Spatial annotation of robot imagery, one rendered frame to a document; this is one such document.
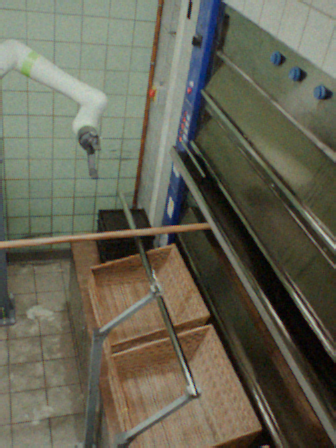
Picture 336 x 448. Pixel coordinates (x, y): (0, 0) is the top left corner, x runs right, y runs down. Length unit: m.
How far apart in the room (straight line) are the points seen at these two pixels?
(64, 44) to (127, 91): 0.48
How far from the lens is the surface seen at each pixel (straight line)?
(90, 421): 2.57
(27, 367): 3.19
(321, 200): 1.57
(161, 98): 2.95
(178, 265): 2.68
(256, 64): 2.01
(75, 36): 3.11
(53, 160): 3.40
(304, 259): 1.69
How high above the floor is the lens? 2.51
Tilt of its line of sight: 36 degrees down
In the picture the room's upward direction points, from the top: 11 degrees clockwise
